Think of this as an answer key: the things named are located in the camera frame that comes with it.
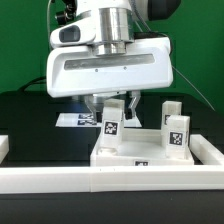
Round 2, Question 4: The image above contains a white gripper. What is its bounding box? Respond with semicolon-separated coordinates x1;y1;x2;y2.
46;37;173;123

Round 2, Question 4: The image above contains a white square table top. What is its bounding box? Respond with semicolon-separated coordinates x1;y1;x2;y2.
90;128;194;167

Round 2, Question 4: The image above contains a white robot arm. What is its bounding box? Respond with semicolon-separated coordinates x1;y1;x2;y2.
46;0;181;119

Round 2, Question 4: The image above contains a white U-shaped fence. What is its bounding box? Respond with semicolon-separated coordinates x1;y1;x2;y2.
0;135;224;194

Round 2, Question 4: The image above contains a white marker base plate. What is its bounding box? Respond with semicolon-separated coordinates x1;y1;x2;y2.
56;113;141;128

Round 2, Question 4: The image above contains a thin grey cable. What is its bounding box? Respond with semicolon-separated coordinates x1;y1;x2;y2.
171;65;216;111

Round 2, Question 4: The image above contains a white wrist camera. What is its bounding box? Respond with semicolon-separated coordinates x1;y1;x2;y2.
50;17;97;49

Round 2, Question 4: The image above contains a black cable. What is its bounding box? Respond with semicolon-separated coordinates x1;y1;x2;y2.
18;76;48;93

